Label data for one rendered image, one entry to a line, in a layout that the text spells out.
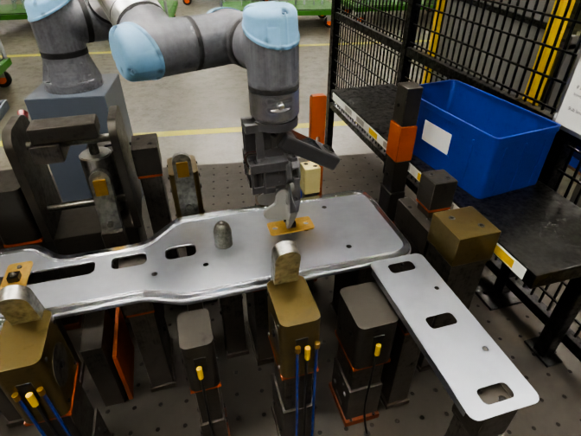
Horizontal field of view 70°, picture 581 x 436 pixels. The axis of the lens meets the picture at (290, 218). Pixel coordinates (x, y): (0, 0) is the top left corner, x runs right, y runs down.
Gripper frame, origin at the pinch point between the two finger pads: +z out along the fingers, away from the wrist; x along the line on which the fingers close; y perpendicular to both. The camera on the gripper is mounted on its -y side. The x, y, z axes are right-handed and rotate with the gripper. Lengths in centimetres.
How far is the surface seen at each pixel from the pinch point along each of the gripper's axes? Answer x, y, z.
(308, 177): -10.8, -6.9, -1.2
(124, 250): -2.8, 29.9, 2.4
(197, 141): -261, 6, 103
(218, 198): -62, 8, 33
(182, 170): -14.4, 17.5, -5.2
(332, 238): 4.0, -6.8, 3.4
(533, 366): 22, -47, 34
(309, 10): -637, -213, 81
